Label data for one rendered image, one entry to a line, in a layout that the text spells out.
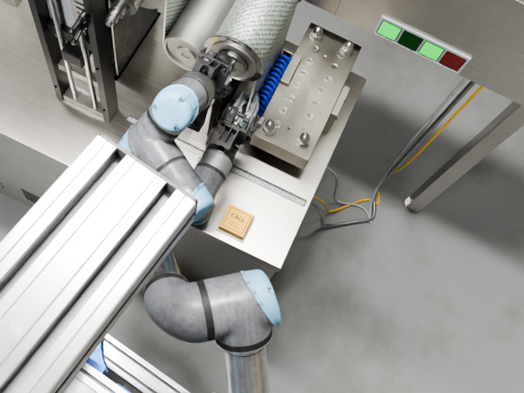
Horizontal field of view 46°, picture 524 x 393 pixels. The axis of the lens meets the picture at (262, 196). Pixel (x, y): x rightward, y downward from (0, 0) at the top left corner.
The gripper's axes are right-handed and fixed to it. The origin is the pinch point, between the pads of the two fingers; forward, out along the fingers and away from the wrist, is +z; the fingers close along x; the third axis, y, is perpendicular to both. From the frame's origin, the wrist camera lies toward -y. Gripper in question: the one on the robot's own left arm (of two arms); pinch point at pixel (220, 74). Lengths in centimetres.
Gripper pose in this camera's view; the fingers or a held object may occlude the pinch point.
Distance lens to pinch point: 143.4
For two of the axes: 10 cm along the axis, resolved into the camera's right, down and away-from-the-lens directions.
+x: -9.0, -4.3, 0.1
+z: 2.1, -4.2, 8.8
